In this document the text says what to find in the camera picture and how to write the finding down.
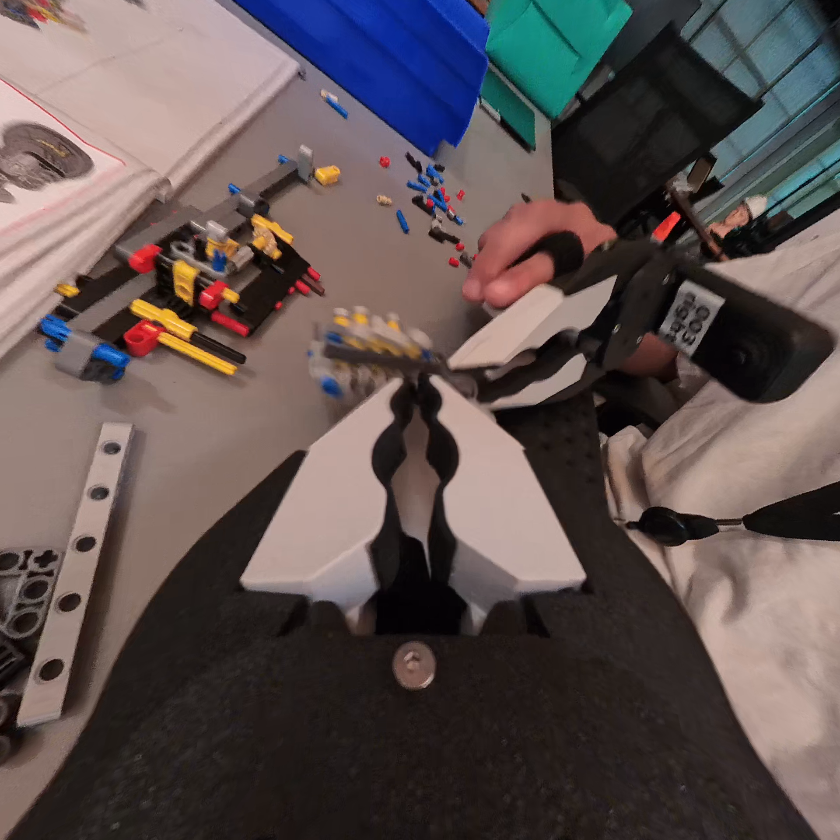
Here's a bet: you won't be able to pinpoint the black lanyard strap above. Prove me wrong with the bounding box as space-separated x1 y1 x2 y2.
626 482 840 549

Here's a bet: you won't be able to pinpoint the pile of small lego pieces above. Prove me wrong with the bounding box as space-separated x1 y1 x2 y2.
403 151 480 270

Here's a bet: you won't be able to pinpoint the black yellow lego chassis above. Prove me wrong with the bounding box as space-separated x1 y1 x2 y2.
52 203 326 378

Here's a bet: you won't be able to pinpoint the blue plastic bin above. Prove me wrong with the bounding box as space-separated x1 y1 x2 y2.
233 0 492 157

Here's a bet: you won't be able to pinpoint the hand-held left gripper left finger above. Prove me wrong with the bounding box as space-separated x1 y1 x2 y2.
239 377 411 634

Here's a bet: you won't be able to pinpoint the dark grey lego beam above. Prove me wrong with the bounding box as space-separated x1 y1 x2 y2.
226 144 317 217

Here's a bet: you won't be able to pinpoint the dark grey lego frames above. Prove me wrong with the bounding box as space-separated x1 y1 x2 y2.
0 548 64 762

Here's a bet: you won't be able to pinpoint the green plastic bin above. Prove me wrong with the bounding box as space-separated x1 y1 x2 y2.
479 0 634 152

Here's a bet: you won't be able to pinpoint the grey lego block blue pins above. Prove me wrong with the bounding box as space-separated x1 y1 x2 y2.
39 315 132 385

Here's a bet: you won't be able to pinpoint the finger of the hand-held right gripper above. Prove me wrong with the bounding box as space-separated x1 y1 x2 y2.
474 335 613 412
448 274 619 373

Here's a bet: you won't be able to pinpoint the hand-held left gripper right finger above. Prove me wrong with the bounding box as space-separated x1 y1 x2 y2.
419 377 588 635

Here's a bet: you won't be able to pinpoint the person's right hand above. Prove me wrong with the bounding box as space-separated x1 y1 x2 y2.
461 199 621 309

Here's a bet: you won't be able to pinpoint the open instruction booklet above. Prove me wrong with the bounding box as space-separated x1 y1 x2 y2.
0 0 303 358

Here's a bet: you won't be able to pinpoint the person's white shirt torso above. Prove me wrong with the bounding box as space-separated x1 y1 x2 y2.
600 210 840 840

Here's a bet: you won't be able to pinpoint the grey lego engine assembly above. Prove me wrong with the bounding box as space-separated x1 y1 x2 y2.
308 305 473 398

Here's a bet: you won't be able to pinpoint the light grey holed beam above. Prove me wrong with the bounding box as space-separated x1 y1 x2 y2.
16 423 135 726

